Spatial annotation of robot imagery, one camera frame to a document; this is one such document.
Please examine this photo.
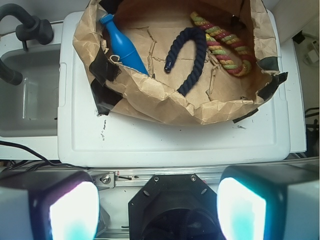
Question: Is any crumpled brown paper bag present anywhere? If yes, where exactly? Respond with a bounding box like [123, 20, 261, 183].
[73, 0, 288, 126]

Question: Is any black faucet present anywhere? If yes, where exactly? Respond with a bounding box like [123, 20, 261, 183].
[0, 3, 54, 52]

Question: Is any white plastic cooler lid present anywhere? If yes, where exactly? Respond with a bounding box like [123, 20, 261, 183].
[57, 12, 291, 169]

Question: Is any navy blue rope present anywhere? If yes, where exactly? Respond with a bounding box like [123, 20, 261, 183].
[164, 27, 208, 97]

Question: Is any black sink hose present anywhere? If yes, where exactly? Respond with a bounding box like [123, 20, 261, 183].
[0, 60, 23, 86]

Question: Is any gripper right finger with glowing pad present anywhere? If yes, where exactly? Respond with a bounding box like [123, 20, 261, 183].
[216, 163, 320, 240]

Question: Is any multicolour twisted rope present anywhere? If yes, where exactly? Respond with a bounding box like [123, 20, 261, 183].
[189, 11, 254, 77]

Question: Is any black cable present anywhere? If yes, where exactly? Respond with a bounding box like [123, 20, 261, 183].
[0, 140, 83, 173]

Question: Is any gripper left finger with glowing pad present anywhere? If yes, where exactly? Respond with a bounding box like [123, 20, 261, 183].
[0, 170, 100, 240]

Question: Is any grey sink basin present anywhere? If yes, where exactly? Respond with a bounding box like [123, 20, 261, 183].
[0, 44, 61, 138]

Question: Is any aluminium frame rail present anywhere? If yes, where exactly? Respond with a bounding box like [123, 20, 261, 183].
[88, 165, 227, 190]

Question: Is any blue plastic bottle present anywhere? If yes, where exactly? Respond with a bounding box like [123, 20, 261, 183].
[99, 14, 149, 75]

